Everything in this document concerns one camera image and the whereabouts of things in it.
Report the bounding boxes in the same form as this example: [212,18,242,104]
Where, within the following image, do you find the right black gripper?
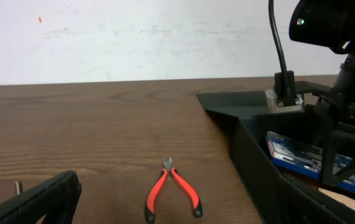
[295,54,355,186]

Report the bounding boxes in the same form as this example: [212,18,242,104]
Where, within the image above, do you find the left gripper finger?
[0,170,81,224]

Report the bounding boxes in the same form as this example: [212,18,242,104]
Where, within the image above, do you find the blue screwdriver set case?
[265,131,355,194]

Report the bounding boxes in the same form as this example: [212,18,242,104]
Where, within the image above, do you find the orange scraper wooden handle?
[318,188,355,211]

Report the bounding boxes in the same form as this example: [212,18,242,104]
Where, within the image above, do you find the red handled cutting pliers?
[144,157,203,223]

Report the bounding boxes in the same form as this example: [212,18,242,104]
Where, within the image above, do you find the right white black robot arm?
[289,0,355,186]

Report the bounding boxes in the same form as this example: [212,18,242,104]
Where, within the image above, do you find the dark green open box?
[198,90,355,223]

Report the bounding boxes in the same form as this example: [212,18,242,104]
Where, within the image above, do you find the right black cable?
[267,0,297,106]

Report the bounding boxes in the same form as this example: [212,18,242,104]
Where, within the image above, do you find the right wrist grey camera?
[265,88,305,114]

